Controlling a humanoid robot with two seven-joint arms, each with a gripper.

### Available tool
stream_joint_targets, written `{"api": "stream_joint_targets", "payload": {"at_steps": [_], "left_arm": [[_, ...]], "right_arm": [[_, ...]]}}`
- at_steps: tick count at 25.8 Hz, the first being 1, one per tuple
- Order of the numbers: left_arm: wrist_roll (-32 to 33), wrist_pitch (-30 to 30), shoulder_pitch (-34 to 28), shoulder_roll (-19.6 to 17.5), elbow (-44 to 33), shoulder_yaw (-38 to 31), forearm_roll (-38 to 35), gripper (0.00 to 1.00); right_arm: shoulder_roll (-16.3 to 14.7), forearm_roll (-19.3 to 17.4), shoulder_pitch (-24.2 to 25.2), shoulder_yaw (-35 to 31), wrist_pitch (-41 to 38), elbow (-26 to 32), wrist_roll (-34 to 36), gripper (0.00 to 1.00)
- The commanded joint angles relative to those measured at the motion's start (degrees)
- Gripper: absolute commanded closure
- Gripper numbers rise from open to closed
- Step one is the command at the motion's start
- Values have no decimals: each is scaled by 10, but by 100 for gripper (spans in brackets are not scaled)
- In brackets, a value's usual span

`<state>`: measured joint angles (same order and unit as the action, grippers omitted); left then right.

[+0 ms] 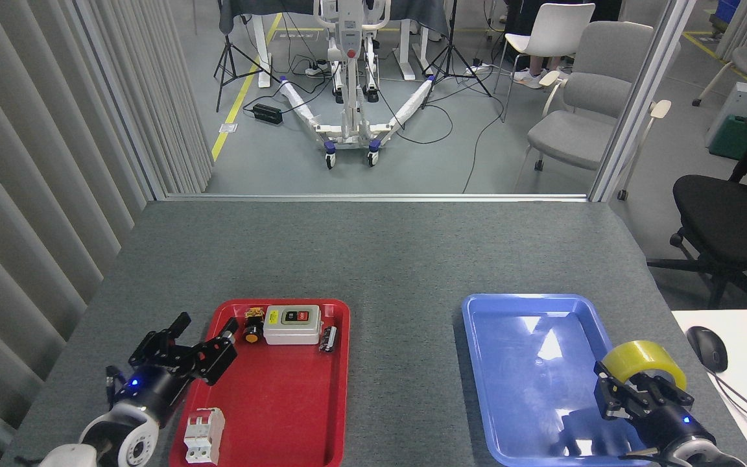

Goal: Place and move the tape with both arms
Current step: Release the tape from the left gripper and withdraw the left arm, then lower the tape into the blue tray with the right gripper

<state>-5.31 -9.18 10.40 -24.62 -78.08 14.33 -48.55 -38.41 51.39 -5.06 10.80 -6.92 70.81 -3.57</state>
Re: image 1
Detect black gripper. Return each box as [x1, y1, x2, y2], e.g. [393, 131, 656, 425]
[114, 313, 239, 422]
[594, 361, 715, 448]

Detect yellow tape roll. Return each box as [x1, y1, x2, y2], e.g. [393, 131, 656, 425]
[602, 340, 687, 390]

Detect orange push button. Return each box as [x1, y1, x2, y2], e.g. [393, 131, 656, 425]
[241, 308, 265, 344]

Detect black computer mouse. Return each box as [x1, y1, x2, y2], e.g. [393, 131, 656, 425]
[686, 326, 728, 374]

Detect white circuit breaker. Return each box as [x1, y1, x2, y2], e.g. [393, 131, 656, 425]
[184, 407, 226, 465]

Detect red plastic tray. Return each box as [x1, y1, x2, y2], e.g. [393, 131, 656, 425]
[169, 298, 351, 467]

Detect blue plastic tray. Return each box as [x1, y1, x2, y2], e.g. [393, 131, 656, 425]
[462, 293, 653, 467]

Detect black office chair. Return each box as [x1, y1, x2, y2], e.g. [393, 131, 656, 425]
[646, 117, 747, 309]

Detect grey padded chair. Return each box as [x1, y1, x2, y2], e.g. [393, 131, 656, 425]
[515, 21, 680, 200]

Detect black tripod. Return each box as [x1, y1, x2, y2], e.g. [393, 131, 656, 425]
[213, 0, 281, 113]
[420, 0, 493, 110]

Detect white stand on wheels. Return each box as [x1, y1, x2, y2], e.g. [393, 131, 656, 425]
[278, 0, 436, 171]

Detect person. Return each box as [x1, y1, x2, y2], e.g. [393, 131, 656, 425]
[502, 0, 624, 84]

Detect white plastic chair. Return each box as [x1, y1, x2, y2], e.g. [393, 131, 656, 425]
[493, 3, 596, 123]

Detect white switch box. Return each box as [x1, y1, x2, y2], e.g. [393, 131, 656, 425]
[263, 305, 322, 346]

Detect silver frame post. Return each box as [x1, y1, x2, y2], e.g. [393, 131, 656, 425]
[589, 0, 698, 203]

